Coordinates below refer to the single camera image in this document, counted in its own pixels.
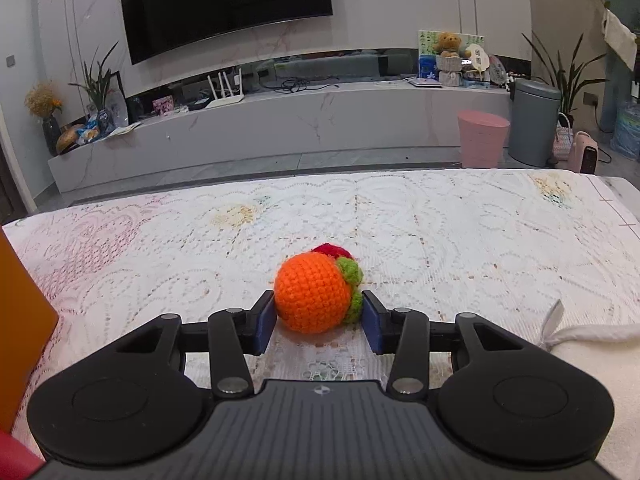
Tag tall-leaf floor plant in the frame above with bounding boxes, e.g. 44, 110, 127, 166
521, 30, 608, 116

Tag glass sliding door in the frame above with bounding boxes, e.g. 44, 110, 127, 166
0, 145, 26, 223

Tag orange crochet fruit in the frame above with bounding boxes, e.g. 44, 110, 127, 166
273, 242, 364, 333

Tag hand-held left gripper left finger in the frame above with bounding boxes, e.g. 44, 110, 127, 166
117, 290, 276, 396

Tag long-leaf plant in glass vase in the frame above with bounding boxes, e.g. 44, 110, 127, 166
68, 42, 126, 121

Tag white hand fan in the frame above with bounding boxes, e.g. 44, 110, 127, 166
465, 42, 488, 70

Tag white lace tablecloth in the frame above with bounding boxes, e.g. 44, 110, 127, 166
0, 169, 640, 456

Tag black curved television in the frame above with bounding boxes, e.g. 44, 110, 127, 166
118, 0, 334, 66

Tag pink round bin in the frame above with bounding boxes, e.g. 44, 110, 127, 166
457, 109, 511, 167

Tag pink space heater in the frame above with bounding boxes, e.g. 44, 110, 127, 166
567, 131, 600, 176

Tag blue vase with dried flowers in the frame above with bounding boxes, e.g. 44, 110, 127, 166
25, 82, 65, 157

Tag green printed board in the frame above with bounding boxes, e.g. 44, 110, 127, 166
418, 30, 485, 78

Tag white router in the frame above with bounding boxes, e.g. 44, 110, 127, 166
206, 70, 246, 109

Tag white marble TV cabinet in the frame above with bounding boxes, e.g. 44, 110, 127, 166
47, 47, 518, 195

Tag white hanging bag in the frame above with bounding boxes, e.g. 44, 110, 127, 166
601, 8, 638, 71

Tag golden round ornament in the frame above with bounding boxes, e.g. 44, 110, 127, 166
56, 124, 85, 155

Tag black cables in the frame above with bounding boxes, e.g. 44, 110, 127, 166
275, 76, 341, 95

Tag pink woven basket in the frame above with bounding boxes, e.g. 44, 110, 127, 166
552, 112, 573, 161

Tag cream fabric pouch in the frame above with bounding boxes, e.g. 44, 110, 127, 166
537, 300, 640, 480

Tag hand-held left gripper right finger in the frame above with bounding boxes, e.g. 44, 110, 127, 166
361, 289, 521, 396

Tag orange box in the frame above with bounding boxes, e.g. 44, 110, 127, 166
0, 230, 60, 433

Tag brown teddy bear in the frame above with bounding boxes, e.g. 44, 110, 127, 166
432, 31, 471, 58

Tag snack bags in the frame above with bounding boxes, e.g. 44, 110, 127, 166
75, 110, 118, 143

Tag grey trash can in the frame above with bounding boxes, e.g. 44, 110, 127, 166
507, 79, 562, 167

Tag blue water bottle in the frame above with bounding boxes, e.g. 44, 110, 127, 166
611, 100, 640, 163

